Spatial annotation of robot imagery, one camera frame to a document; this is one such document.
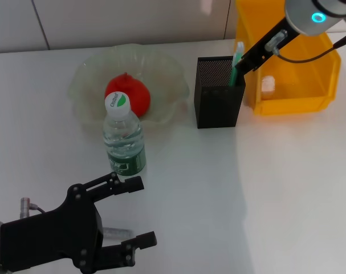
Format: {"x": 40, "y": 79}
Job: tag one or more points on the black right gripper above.
{"x": 276, "y": 37}

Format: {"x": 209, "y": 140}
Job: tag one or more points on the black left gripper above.
{"x": 53, "y": 237}

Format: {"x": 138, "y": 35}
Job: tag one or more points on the green utility knife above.
{"x": 239, "y": 51}

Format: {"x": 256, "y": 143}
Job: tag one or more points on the white paper ball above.
{"x": 268, "y": 84}

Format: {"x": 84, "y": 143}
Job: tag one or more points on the clear plastic water bottle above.
{"x": 124, "y": 137}

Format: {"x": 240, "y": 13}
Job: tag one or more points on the orange fruit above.
{"x": 138, "y": 94}

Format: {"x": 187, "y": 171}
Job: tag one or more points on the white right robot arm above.
{"x": 303, "y": 14}

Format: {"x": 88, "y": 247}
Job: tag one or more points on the grey marker pen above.
{"x": 115, "y": 232}

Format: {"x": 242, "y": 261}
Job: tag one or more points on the black mesh pen holder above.
{"x": 218, "y": 108}

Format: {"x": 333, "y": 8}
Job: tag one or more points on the translucent green fruit plate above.
{"x": 167, "y": 82}

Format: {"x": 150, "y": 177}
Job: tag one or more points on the yellow plastic storage bin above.
{"x": 303, "y": 85}

